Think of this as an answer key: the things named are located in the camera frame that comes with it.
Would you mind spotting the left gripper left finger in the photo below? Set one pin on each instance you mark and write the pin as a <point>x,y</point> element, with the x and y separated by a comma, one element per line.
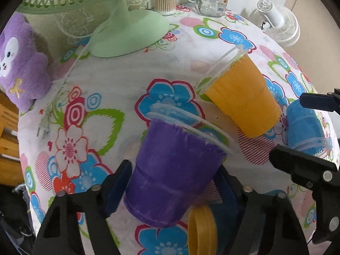
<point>59,232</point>

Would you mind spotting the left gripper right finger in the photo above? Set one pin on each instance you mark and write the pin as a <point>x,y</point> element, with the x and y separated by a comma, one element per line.
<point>252,223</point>

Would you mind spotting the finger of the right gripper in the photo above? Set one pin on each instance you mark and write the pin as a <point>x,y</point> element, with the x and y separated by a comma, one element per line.
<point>329,102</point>
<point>306,170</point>

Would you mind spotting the purple plastic cup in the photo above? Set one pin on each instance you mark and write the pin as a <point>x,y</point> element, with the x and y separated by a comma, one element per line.
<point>175,164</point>

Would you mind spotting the blue plastic cup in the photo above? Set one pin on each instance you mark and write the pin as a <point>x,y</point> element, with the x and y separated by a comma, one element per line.
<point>305,133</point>

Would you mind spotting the dark teal cup yellow rim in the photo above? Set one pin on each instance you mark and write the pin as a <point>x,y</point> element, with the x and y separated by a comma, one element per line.
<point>211,226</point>

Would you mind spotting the orange plastic cup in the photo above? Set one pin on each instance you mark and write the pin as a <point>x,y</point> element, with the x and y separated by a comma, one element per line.
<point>239,90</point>

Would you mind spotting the black clothes pile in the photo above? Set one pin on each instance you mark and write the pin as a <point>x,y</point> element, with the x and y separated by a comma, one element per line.
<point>17,233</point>

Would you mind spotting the wooden chair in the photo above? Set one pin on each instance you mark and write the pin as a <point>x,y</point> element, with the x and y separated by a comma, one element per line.
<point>11,173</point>

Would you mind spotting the white floor fan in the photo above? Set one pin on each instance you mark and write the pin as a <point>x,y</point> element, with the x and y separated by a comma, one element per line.
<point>278,22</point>

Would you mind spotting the purple plush bunny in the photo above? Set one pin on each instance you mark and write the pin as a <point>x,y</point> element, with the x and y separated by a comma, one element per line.
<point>24,74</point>

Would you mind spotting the cotton swab container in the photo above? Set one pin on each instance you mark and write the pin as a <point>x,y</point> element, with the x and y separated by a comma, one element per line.
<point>164,7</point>

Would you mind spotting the green desk fan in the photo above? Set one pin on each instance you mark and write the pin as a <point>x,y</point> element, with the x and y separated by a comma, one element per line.
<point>122,33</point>

